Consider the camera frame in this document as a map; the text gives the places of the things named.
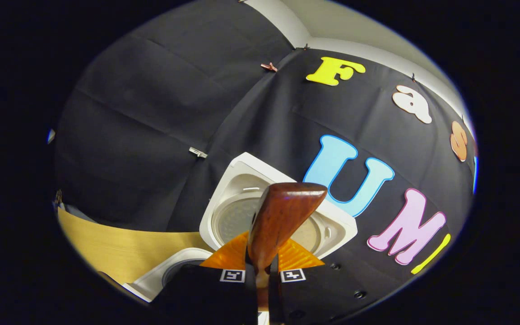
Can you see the brown wooden spoon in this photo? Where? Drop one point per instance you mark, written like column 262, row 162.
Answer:
column 282, row 212

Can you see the silver cloth clip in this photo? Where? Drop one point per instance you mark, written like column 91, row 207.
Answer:
column 197, row 152

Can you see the white rice cooker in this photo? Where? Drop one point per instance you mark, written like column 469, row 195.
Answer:
column 237, row 180

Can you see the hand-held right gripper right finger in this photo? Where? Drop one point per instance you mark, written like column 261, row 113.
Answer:
column 314, row 293

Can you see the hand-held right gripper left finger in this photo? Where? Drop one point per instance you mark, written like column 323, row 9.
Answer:
column 206, row 293

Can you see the copper cloth clip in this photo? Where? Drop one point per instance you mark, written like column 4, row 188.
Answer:
column 269, row 67

